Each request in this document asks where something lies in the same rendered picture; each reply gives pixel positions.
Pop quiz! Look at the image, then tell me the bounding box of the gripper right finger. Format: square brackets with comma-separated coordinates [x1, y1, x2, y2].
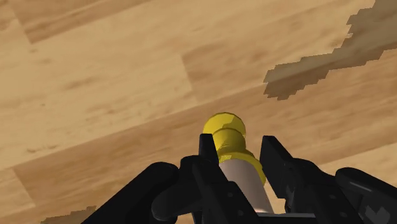
[259, 135, 397, 224]

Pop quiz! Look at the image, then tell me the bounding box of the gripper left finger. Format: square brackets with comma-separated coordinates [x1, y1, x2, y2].
[81, 133, 261, 224]

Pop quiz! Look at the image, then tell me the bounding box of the white bottle with yellow cap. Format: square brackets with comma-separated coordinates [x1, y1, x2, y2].
[202, 112, 275, 215]

